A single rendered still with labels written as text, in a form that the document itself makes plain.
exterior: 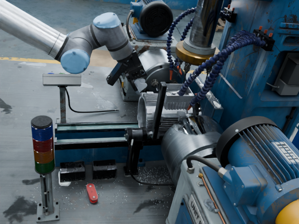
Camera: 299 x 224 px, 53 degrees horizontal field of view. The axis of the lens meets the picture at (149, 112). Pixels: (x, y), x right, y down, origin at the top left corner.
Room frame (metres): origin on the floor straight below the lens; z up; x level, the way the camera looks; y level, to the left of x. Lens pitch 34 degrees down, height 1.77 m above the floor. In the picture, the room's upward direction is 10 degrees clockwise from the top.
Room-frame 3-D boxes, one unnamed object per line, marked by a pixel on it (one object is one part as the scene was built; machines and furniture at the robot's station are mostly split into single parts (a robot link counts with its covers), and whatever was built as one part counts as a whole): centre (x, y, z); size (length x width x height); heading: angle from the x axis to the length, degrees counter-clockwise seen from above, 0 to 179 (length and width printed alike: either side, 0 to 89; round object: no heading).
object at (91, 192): (0.80, 0.17, 0.81); 0.09 x 0.03 x 0.02; 28
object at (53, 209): (0.68, 0.30, 1.01); 0.08 x 0.08 x 0.42; 19
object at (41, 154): (0.68, 0.30, 1.10); 0.06 x 0.06 x 0.04
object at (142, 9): (1.73, 0.12, 1.16); 0.33 x 0.26 x 0.42; 19
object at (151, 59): (1.48, 0.00, 1.04); 0.37 x 0.25 x 0.25; 19
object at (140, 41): (1.71, 0.08, 0.99); 0.35 x 0.31 x 0.37; 19
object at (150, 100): (1.12, -0.06, 1.02); 0.20 x 0.19 x 0.19; 108
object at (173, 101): (1.14, -0.10, 1.11); 0.12 x 0.11 x 0.07; 108
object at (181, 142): (0.83, -0.22, 1.04); 0.41 x 0.25 x 0.25; 19
